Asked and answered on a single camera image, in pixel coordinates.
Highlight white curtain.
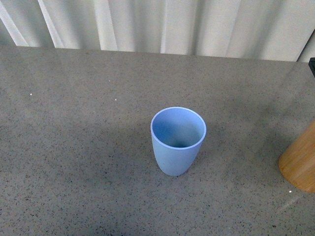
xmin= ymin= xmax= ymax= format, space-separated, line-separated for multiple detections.
xmin=0 ymin=0 xmax=315 ymax=62

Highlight bamboo chopstick holder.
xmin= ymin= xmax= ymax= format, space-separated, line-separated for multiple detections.
xmin=278 ymin=122 xmax=315 ymax=193

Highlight light blue cup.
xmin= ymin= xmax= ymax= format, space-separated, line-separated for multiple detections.
xmin=150 ymin=107 xmax=207 ymax=176

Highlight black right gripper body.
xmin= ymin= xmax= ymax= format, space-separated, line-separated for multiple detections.
xmin=308 ymin=57 xmax=315 ymax=77

